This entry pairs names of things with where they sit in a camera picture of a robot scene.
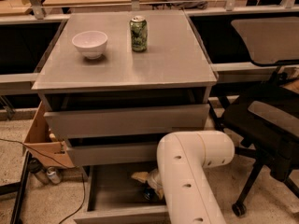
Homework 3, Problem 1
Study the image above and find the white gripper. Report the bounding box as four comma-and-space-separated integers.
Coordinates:
131, 169, 164, 200

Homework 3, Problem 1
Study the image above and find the blue pepsi can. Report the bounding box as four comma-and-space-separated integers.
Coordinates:
144, 188, 155, 201

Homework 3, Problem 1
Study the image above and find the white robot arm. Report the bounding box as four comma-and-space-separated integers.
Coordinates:
132, 131, 235, 224

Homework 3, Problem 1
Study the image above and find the middle grey drawer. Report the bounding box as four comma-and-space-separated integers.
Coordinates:
67, 142, 158, 166

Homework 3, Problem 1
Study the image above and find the grey drawer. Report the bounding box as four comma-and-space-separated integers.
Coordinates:
45, 105, 209, 139
67, 142, 158, 166
74, 161, 169, 224

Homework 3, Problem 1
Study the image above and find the bottom grey drawer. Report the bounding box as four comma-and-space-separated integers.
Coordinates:
74, 161, 169, 224

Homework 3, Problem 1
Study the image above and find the top grey drawer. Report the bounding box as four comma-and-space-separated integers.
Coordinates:
45, 105, 209, 139

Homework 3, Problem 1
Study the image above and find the grey drawer cabinet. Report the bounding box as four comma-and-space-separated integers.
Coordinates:
32, 9, 218, 224

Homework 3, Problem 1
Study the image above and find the green soda can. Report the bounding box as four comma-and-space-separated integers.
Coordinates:
130, 16, 148, 52

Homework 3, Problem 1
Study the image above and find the dark water bottle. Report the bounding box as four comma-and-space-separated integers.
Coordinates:
27, 158, 50, 185

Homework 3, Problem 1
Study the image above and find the cardboard box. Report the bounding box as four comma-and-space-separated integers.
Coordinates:
24, 104, 75, 169

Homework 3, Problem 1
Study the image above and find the black office chair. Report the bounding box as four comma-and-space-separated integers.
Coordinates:
215, 16, 299, 217

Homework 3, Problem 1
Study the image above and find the black metal stand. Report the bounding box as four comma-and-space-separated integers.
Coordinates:
0, 152, 32, 224

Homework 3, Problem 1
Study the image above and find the white bowl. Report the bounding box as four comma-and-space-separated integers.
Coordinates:
72, 31, 107, 60

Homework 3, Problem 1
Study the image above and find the black cable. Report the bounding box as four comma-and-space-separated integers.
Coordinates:
0, 137, 87, 224

